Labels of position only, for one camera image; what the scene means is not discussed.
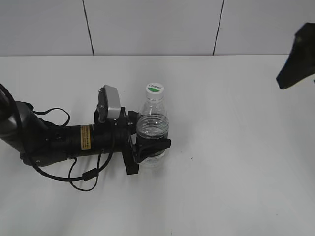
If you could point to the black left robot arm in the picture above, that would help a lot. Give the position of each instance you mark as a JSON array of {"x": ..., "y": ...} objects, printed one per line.
[{"x": 41, "y": 143}]

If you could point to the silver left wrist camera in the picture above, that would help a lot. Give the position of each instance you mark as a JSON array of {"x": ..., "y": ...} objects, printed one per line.
[{"x": 109, "y": 106}]

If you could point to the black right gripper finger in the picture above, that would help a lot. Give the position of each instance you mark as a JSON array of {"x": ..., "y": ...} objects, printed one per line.
[{"x": 300, "y": 63}]

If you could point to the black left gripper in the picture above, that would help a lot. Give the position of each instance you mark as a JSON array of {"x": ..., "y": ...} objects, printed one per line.
[{"x": 125, "y": 127}]

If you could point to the white bottle cap green logo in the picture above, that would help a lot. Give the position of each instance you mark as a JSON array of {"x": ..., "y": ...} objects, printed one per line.
[{"x": 155, "y": 91}]

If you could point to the clear water bottle green label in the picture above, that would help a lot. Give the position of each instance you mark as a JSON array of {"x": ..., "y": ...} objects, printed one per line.
[{"x": 153, "y": 124}]

